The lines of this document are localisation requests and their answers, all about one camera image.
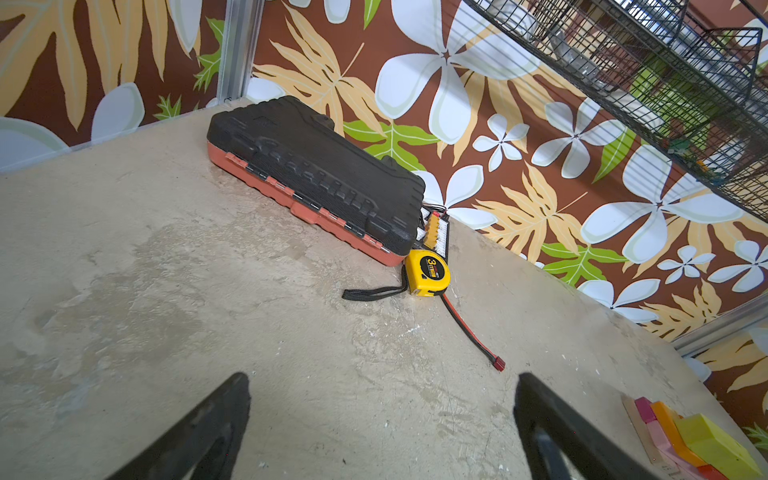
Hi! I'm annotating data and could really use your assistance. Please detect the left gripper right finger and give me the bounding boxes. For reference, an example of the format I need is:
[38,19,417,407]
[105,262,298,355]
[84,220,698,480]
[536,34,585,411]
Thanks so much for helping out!
[513,372,654,479]

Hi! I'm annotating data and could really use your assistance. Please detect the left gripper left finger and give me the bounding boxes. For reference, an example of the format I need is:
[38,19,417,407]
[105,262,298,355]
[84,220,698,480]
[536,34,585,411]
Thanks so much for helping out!
[110,372,251,479]

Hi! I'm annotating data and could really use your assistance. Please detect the natural wood block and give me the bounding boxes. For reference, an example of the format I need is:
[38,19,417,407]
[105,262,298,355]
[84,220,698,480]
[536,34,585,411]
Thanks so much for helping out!
[621,394,678,479]

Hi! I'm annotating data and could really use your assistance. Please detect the orange cylinder block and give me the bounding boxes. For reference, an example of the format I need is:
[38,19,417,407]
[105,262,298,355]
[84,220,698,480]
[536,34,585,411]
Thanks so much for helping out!
[651,401,706,467]

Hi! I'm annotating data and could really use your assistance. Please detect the pink wood block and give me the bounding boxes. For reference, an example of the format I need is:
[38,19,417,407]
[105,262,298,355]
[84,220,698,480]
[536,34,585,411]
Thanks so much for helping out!
[646,420,703,479]

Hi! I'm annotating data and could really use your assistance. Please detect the red wood block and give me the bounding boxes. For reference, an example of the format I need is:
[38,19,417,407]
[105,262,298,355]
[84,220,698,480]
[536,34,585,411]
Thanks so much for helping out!
[697,465,728,480]

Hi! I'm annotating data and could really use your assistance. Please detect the yellow cube block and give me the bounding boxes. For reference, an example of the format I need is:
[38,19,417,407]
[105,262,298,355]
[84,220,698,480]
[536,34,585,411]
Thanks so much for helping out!
[675,414,763,480]

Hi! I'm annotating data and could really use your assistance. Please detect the magenta wood block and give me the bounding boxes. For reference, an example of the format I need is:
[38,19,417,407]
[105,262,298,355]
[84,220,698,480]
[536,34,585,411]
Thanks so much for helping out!
[634,397,657,424]

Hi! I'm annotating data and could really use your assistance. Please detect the yellow tape measure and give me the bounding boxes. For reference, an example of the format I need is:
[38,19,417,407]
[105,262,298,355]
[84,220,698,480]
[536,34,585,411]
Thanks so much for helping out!
[404,249,451,297]

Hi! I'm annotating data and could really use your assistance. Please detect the black tool case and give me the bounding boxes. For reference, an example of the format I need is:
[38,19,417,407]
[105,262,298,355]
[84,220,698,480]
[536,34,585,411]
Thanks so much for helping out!
[207,96,426,266]

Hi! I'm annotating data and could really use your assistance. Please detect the red black cable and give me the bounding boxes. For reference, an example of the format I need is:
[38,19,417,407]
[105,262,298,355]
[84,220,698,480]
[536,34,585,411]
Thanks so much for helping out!
[439,292,507,373]

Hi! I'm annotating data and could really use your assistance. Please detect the black wire basket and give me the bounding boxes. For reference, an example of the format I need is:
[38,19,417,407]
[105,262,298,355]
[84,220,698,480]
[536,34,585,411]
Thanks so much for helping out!
[471,1,767,218]

